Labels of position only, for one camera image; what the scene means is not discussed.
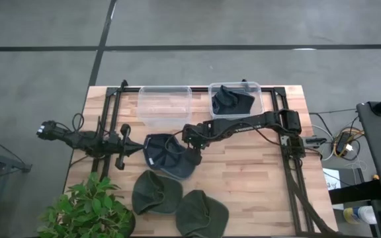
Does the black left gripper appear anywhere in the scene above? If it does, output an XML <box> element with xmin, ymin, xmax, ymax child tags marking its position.
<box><xmin>109</xmin><ymin>124</ymin><xmax>145</xmax><ymax>171</ymax></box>

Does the dark blue cap white label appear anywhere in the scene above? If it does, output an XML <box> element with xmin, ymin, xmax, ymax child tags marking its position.
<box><xmin>143</xmin><ymin>133</ymin><xmax>198</xmax><ymax>180</ymax></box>

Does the clear plastic storage bin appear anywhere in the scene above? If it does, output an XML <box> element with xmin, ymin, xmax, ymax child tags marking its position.
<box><xmin>137</xmin><ymin>85</ymin><xmax>193</xmax><ymax>128</ymax></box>
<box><xmin>208</xmin><ymin>81</ymin><xmax>265</xmax><ymax>120</ymax></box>

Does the dark green baseball cap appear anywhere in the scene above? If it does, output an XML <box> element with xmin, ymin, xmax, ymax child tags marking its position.
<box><xmin>131</xmin><ymin>169</ymin><xmax>184</xmax><ymax>216</ymax></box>
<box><xmin>175</xmin><ymin>188</ymin><xmax>230</xmax><ymax>238</ymax></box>

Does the black plant pot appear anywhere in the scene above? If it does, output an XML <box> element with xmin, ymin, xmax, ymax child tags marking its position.
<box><xmin>120</xmin><ymin>210</ymin><xmax>137</xmax><ymax>238</ymax></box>

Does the green leafy plant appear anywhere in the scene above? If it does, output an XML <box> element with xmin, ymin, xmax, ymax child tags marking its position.
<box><xmin>36</xmin><ymin>171</ymin><xmax>135</xmax><ymax>238</ymax></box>

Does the grey metal stand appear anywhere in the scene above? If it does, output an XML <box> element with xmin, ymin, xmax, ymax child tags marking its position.
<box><xmin>0</xmin><ymin>131</ymin><xmax>32</xmax><ymax>238</ymax></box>

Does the white printed paper sheet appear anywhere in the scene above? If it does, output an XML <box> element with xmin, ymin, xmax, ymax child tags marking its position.
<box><xmin>321</xmin><ymin>167</ymin><xmax>343</xmax><ymax>192</ymax></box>

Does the black power adapter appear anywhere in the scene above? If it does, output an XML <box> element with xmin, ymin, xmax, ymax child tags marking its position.
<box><xmin>335</xmin><ymin>132</ymin><xmax>354</xmax><ymax>155</ymax></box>

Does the white bottle yellow cap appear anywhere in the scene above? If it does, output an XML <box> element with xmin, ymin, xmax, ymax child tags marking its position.
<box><xmin>342</xmin><ymin>205</ymin><xmax>378</xmax><ymax>226</ymax></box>

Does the black aluminium table frame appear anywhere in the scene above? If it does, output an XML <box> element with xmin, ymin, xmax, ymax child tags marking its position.
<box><xmin>91</xmin><ymin>79</ymin><xmax>316</xmax><ymax>237</ymax></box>

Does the black cable loop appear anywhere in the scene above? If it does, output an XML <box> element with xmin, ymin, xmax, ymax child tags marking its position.
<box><xmin>71</xmin><ymin>112</ymin><xmax>85</xmax><ymax>133</ymax></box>

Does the small grey metal bracket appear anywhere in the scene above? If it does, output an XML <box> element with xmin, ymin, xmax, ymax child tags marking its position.
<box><xmin>301</xmin><ymin>136</ymin><xmax>328</xmax><ymax>149</ymax></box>

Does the thick black cable sleeve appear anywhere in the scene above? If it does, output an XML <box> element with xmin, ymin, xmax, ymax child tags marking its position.
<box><xmin>286</xmin><ymin>158</ymin><xmax>342</xmax><ymax>238</ymax></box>

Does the thin black cable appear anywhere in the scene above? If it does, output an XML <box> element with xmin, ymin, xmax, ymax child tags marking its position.
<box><xmin>308</xmin><ymin>107</ymin><xmax>359</xmax><ymax>115</ymax></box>

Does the yellow cable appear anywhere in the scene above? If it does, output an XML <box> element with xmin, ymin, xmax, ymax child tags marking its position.
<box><xmin>331</xmin><ymin>128</ymin><xmax>366</xmax><ymax>157</ymax></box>

